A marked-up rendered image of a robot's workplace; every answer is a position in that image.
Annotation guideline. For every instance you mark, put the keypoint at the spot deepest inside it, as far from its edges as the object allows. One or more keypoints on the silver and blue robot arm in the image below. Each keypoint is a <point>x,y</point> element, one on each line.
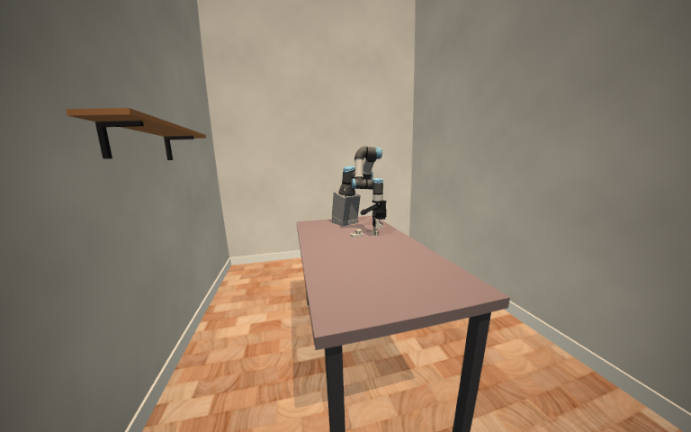
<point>360,176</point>

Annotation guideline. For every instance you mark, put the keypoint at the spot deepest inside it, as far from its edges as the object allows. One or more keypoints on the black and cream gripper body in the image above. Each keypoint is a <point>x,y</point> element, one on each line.
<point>380,211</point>

